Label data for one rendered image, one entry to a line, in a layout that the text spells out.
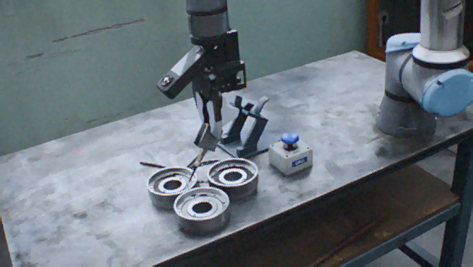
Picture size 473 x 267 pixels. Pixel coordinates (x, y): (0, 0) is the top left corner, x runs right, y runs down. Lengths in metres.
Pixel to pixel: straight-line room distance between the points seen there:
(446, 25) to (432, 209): 0.58
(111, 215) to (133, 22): 1.66
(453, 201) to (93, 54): 1.78
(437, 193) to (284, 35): 1.76
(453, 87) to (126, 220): 0.71
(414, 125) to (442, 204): 0.31
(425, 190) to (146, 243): 0.86
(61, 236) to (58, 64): 1.60
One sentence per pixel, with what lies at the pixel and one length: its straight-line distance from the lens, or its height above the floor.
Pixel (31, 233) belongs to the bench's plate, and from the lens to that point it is 1.11.
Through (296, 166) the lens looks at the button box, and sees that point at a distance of 1.13.
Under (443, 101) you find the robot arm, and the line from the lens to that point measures 1.12.
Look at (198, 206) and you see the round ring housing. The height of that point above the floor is 0.82.
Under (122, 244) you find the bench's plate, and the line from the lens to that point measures 1.01.
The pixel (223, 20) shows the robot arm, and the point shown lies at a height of 1.16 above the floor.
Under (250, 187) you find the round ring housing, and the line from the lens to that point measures 1.06.
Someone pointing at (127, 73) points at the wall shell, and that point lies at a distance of 2.69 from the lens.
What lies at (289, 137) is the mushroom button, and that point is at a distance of 1.13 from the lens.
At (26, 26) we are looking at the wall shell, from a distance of 2.51.
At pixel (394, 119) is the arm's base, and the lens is 1.28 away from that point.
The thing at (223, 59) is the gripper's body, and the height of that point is 1.08.
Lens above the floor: 1.42
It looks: 28 degrees down
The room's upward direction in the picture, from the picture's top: 5 degrees counter-clockwise
